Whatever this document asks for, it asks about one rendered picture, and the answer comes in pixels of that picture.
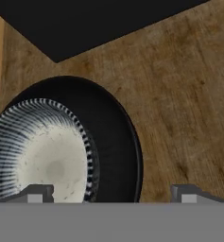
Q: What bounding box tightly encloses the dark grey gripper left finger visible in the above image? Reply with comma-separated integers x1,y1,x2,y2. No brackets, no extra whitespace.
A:
3,184,55,204

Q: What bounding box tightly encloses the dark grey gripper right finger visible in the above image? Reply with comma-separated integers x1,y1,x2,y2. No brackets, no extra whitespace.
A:
170,184,224,204

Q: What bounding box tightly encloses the white black-striped bowl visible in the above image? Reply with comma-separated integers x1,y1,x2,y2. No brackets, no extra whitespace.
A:
0,97,100,203

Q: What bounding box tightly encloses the black bowl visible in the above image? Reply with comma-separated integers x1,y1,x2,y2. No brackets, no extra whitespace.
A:
4,75,145,203

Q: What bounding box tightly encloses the black hob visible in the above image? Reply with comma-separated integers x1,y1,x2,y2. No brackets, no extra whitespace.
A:
0,0,211,64

